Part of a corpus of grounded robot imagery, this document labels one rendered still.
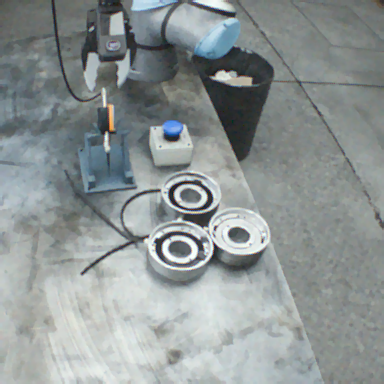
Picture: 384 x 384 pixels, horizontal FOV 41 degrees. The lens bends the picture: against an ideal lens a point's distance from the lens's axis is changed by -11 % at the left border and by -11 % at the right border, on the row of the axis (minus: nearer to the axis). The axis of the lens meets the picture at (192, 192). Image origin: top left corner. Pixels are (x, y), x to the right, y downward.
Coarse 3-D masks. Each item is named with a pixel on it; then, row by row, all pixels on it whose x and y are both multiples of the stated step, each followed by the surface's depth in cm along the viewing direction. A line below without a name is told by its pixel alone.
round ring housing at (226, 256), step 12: (216, 216) 98; (228, 216) 100; (240, 216) 100; (252, 216) 100; (216, 228) 98; (228, 228) 98; (240, 228) 99; (264, 228) 98; (216, 240) 94; (228, 240) 96; (252, 240) 96; (264, 240) 97; (216, 252) 94; (228, 252) 93; (240, 252) 92; (252, 252) 93; (228, 264) 96; (240, 264) 95
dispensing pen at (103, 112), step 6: (102, 90) 102; (102, 108) 100; (108, 108) 100; (102, 114) 100; (108, 114) 101; (102, 120) 101; (108, 120) 101; (102, 126) 101; (108, 126) 101; (108, 132) 103; (108, 138) 103; (108, 144) 103; (108, 150) 103; (108, 156) 104; (108, 162) 104
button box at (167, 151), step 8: (152, 128) 112; (160, 128) 112; (184, 128) 113; (152, 136) 112; (160, 136) 111; (168, 136) 110; (176, 136) 111; (184, 136) 111; (152, 144) 112; (160, 144) 109; (168, 144) 109; (176, 144) 109; (184, 144) 110; (152, 152) 113; (160, 152) 108; (168, 152) 109; (176, 152) 109; (184, 152) 110; (160, 160) 110; (168, 160) 110; (176, 160) 111; (184, 160) 111
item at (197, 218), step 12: (168, 180) 103; (180, 180) 105; (204, 180) 105; (180, 192) 103; (192, 192) 104; (204, 192) 103; (216, 192) 103; (168, 204) 99; (180, 204) 100; (192, 204) 101; (216, 204) 100; (168, 216) 102; (180, 216) 99; (192, 216) 98; (204, 216) 99
